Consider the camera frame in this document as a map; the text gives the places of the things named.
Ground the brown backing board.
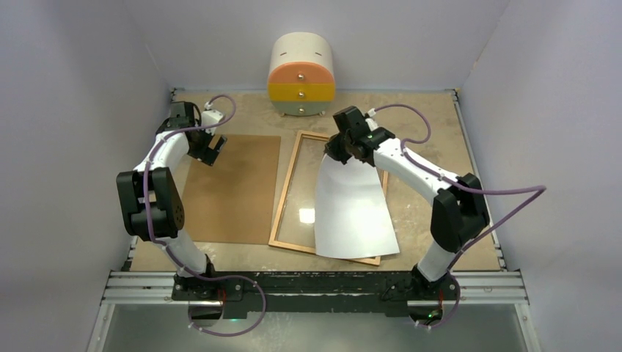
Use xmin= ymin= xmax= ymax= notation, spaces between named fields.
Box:
xmin=182 ymin=135 xmax=281 ymax=245

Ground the plant photo print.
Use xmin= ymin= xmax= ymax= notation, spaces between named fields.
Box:
xmin=314 ymin=155 xmax=400 ymax=260

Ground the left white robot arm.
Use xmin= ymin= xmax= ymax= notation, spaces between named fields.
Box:
xmin=116 ymin=100 xmax=227 ymax=300

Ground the round drawer cabinet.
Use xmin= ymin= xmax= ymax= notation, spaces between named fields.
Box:
xmin=267 ymin=32 xmax=336 ymax=117

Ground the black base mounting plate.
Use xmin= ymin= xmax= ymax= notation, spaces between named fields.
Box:
xmin=172 ymin=270 xmax=458 ymax=322

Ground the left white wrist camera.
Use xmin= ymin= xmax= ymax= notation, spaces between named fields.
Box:
xmin=200 ymin=102 xmax=226 ymax=136

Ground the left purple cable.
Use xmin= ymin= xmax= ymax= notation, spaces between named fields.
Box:
xmin=142 ymin=95 xmax=268 ymax=340

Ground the purple cable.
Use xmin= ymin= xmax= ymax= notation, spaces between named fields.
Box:
xmin=142 ymin=95 xmax=268 ymax=340
xmin=368 ymin=103 xmax=547 ymax=331

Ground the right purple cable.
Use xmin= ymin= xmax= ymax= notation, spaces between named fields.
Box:
xmin=368 ymin=103 xmax=547 ymax=331

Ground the aluminium rail frame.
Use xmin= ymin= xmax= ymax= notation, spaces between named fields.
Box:
xmin=84 ymin=87 xmax=543 ymax=352

